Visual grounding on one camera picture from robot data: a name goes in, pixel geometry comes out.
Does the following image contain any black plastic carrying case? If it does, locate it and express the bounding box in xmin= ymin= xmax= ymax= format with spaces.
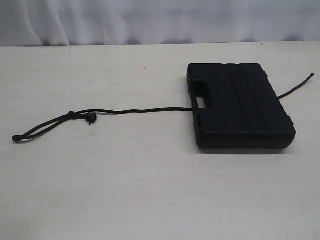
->
xmin=187 ymin=63 xmax=297 ymax=149

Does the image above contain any black cord with loop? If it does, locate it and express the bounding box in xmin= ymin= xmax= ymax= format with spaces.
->
xmin=11 ymin=72 xmax=315 ymax=143

